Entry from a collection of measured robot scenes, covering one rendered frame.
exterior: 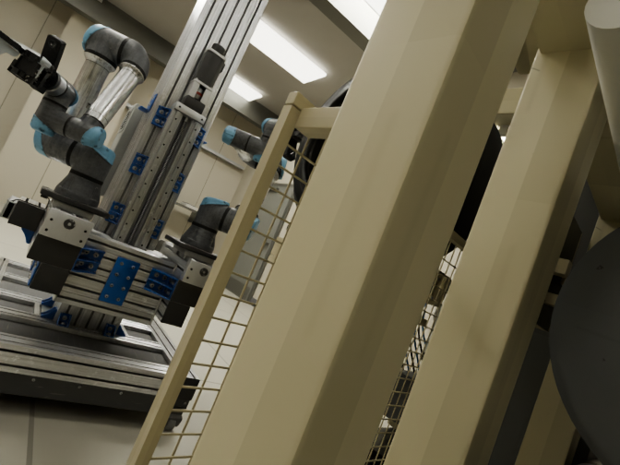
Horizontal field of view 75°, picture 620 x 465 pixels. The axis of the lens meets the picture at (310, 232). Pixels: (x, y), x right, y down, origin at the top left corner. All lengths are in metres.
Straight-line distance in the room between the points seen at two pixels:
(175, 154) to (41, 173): 6.30
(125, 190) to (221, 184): 7.23
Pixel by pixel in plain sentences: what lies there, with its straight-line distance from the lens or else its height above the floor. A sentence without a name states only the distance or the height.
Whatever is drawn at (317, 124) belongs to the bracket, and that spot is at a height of 0.96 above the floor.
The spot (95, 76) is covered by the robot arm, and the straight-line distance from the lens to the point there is 1.78.
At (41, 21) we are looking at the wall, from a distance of 8.81.
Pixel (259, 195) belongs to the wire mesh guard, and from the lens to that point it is 0.51.
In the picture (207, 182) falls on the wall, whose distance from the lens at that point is 8.95.
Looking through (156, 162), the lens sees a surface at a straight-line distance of 1.80.
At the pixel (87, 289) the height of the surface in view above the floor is 0.43.
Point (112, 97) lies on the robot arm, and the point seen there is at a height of 1.10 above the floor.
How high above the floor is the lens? 0.79
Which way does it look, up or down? 6 degrees up
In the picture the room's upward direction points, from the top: 23 degrees clockwise
